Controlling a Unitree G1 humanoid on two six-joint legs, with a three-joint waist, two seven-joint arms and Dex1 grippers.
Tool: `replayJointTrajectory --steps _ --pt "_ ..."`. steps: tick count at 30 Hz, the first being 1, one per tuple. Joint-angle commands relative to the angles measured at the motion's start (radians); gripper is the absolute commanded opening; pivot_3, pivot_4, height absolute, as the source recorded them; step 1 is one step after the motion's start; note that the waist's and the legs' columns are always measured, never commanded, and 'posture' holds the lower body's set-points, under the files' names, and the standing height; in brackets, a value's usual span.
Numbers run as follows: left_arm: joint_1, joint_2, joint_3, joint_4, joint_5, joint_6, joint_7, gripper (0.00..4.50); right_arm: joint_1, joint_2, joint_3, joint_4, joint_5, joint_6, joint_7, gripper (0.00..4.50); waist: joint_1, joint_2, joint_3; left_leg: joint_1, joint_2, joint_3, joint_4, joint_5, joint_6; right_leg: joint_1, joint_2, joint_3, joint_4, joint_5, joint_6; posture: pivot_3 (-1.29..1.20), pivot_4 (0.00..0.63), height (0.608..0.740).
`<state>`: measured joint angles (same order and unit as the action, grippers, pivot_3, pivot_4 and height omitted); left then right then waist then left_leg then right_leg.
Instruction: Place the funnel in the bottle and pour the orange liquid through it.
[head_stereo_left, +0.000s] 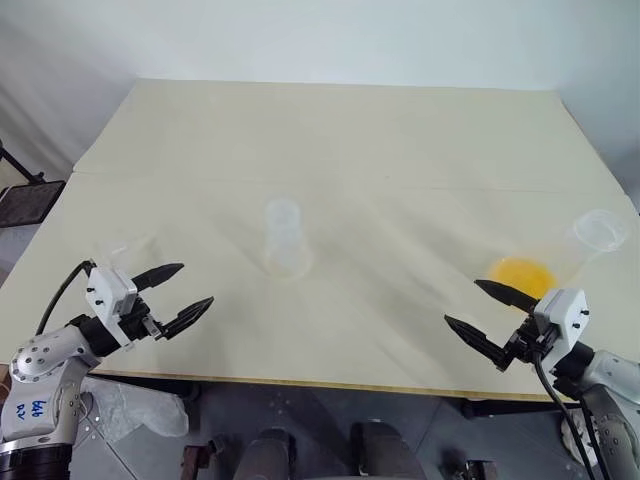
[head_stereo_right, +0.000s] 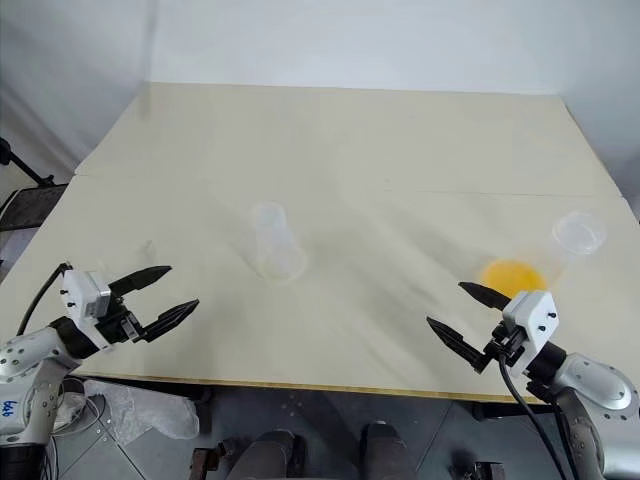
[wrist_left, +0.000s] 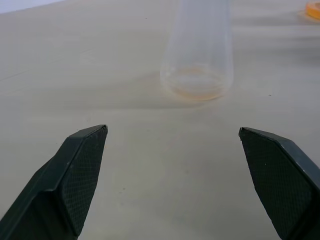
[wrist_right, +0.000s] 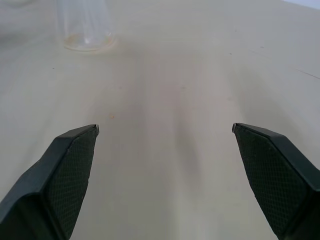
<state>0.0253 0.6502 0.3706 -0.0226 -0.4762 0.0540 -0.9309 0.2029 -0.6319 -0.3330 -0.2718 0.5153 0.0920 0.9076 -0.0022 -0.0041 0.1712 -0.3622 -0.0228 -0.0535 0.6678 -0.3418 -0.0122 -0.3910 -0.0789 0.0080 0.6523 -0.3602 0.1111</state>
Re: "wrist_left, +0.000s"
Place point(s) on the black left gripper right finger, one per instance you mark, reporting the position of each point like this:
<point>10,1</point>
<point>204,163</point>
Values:
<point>280,180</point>

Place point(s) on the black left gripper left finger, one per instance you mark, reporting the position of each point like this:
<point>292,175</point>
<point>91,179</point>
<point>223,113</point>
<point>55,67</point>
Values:
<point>62,180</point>

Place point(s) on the clear plastic tube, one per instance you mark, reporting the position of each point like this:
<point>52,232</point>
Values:
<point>200,55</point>

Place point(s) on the orange plastic container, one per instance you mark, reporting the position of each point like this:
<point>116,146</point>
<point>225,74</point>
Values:
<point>311,10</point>

